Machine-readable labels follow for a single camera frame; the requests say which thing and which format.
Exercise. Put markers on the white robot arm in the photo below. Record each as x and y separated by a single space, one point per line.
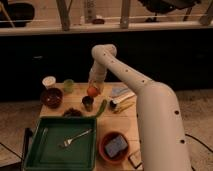
163 143

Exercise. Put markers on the green plastic tray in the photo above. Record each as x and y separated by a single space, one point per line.
45 154

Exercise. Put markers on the orange bowl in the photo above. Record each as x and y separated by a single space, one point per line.
120 157

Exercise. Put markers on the small metal cup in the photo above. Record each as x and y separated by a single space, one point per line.
88 103

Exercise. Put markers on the green plastic cup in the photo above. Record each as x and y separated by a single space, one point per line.
68 85

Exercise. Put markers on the dark brown food pile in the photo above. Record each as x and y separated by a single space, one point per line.
72 113

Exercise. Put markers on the red apple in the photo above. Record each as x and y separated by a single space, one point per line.
92 91

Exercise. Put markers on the dark red bowl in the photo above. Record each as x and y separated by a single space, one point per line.
52 97

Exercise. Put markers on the grey cloth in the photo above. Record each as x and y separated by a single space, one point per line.
118 90

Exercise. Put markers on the green cucumber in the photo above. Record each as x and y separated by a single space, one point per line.
101 108

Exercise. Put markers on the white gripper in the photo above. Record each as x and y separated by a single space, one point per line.
98 85

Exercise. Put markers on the silver fork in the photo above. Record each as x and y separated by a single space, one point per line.
68 141

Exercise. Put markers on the blue sponge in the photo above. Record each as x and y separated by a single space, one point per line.
116 145

